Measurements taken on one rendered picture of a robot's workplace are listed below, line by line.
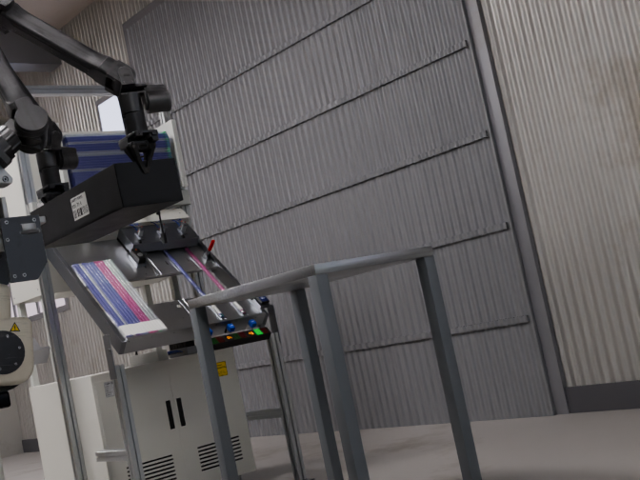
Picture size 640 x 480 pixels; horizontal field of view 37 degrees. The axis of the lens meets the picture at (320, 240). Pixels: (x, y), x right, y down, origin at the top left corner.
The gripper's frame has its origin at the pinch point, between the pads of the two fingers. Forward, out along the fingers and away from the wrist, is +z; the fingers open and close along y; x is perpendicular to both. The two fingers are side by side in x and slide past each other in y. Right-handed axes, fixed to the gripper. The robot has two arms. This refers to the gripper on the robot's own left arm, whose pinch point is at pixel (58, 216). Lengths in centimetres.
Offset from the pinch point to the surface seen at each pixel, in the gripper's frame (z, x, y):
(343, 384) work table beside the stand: 64, -41, -63
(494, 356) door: 87, -233, 61
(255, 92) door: -91, -231, 203
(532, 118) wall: -19, -244, 13
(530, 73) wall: -40, -244, 9
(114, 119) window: -126, -226, 379
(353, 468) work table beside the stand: 86, -39, -63
